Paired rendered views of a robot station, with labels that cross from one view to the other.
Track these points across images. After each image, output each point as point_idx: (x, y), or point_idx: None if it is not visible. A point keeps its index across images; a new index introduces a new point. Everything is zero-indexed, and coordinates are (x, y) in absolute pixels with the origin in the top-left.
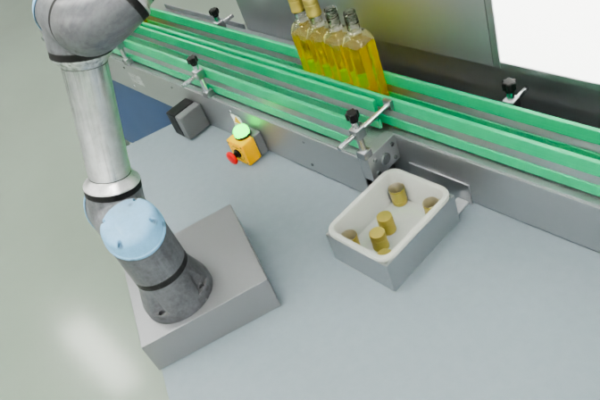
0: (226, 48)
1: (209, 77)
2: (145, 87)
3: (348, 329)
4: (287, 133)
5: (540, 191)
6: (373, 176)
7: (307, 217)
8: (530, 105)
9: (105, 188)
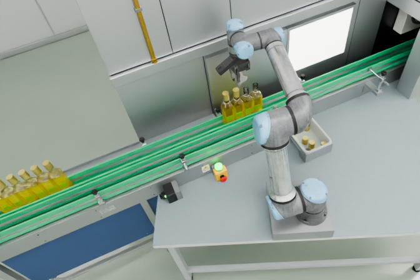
0: (175, 145)
1: (187, 159)
2: (115, 209)
3: (340, 168)
4: (242, 148)
5: (329, 97)
6: None
7: None
8: None
9: (293, 190)
